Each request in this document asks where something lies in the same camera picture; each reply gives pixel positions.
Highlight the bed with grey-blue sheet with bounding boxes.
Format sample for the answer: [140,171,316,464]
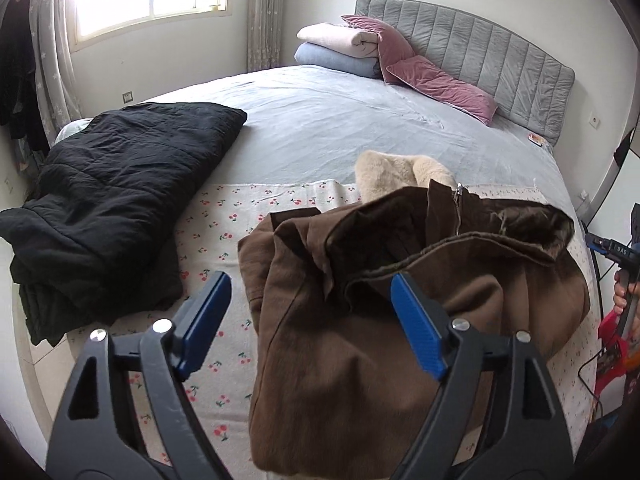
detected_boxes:
[12,62,601,466]

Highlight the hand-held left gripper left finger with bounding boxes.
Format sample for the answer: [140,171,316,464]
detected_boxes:
[46,270,233,480]

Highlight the pink velvet pillow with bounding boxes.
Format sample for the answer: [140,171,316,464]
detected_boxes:
[341,15,417,84]
[386,55,499,126]

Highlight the person's right hand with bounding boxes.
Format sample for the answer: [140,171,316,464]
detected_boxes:
[613,281,640,348]

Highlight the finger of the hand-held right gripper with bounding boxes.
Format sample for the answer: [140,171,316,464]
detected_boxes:
[584,232,610,262]

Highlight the cherry print blanket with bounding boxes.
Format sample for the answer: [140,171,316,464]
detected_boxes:
[65,180,601,476]

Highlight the brown coat with fur hood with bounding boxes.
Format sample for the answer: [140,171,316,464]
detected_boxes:
[237,150,592,478]

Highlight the folded white blanket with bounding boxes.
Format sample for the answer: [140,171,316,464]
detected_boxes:
[296,23,381,58]

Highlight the black cable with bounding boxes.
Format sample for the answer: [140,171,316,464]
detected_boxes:
[577,352,603,423]

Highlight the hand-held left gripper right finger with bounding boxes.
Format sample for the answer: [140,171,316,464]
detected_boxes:
[387,272,573,480]

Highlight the black padded jacket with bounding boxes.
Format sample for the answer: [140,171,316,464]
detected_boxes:
[0,101,248,347]

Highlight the patterned curtain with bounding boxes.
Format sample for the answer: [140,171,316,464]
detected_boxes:
[29,0,85,142]
[247,0,287,74]

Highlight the white cabinet with dark frame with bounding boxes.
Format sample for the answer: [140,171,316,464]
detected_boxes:
[582,125,640,226]

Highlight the folded blue blanket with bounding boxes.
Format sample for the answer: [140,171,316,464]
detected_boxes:
[294,42,383,79]

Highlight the grey padded headboard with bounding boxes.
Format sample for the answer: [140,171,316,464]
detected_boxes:
[354,0,576,146]

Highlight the hanging dark clothes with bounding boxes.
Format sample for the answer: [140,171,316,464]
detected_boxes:
[0,0,52,157]

